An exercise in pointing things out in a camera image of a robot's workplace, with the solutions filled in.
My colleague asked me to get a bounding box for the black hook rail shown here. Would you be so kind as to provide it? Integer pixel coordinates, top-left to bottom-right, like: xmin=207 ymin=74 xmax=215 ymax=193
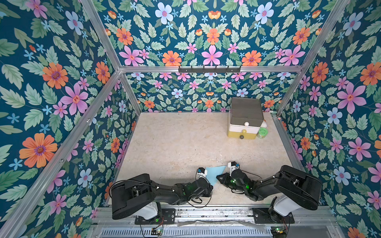
xmin=178 ymin=66 xmax=241 ymax=74

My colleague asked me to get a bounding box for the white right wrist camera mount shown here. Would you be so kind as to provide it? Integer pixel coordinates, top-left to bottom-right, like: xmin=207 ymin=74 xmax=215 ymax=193
xmin=228 ymin=162 xmax=240 ymax=175

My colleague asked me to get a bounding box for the light blue square paper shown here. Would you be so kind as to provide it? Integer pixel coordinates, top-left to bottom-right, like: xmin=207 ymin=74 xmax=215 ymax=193
xmin=205 ymin=166 xmax=226 ymax=186

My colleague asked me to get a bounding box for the aluminium front frame rail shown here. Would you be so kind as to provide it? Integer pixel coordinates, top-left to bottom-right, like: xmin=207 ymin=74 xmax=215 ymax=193
xmin=92 ymin=204 xmax=338 ymax=226

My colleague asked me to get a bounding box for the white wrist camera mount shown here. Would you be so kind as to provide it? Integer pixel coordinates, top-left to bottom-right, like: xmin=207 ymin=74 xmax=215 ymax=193
xmin=228 ymin=162 xmax=240 ymax=175
xmin=195 ymin=168 xmax=207 ymax=179

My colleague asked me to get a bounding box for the green lidded small jar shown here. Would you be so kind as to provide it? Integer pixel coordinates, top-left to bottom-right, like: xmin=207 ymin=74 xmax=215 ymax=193
xmin=257 ymin=128 xmax=268 ymax=139

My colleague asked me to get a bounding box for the white orange round object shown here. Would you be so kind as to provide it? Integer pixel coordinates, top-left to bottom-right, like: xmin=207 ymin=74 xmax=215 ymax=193
xmin=261 ymin=120 xmax=268 ymax=128

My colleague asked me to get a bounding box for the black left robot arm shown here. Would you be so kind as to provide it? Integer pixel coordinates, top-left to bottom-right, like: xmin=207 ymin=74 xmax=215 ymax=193
xmin=109 ymin=174 xmax=213 ymax=220

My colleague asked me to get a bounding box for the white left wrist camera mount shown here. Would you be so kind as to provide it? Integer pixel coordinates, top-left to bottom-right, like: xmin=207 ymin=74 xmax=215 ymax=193
xmin=195 ymin=168 xmax=207 ymax=179

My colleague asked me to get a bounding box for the yellow white grey drawer box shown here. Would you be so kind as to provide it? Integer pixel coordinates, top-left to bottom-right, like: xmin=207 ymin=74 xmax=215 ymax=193
xmin=227 ymin=97 xmax=265 ymax=139

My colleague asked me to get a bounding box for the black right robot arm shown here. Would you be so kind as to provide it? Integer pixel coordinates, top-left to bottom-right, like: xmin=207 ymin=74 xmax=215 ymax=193
xmin=216 ymin=162 xmax=322 ymax=218

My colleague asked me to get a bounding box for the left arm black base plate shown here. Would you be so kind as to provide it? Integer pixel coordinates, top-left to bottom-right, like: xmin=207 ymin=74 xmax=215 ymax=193
xmin=134 ymin=208 xmax=176 ymax=225

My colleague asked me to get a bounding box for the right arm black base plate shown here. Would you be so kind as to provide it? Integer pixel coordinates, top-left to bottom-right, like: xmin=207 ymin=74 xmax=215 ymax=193
xmin=252 ymin=208 xmax=295 ymax=225

